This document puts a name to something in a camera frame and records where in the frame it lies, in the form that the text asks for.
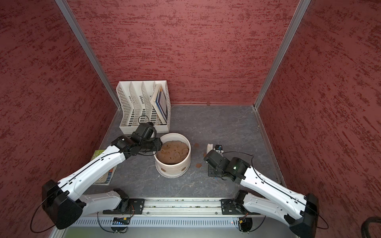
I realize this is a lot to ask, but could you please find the aluminium corner post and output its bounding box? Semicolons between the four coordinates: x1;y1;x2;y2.
55;0;121;109
254;0;311;111

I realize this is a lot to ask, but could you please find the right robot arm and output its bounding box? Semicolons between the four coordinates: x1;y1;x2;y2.
204;150;319;238

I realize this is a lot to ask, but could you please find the white ceramic pot with mud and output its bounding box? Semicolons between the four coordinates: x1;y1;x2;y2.
154;133;191;179

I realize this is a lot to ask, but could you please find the right aluminium corner post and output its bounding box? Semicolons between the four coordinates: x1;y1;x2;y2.
254;0;311;111

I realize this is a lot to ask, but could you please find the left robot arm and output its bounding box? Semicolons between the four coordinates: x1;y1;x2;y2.
41;122;162;230

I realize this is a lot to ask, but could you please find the left aluminium corner post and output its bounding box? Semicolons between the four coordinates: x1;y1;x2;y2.
55;0;121;109

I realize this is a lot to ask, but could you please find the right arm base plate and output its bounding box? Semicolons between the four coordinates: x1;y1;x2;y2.
220;199;259;216

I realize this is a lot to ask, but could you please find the book in organizer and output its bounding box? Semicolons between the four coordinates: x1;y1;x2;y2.
150;83;168;125

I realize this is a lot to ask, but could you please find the white blue scrub brush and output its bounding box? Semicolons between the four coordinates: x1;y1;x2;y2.
206;144;214;154

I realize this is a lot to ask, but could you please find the white file organizer rack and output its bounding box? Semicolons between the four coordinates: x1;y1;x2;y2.
116;80;171;135

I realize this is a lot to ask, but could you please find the green book on table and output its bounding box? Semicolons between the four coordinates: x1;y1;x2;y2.
91;150;117;185

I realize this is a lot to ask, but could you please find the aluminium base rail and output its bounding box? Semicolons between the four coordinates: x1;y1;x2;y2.
68;197;301;218

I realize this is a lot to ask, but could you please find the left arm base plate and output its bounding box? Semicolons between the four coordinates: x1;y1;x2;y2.
102;198;145;215

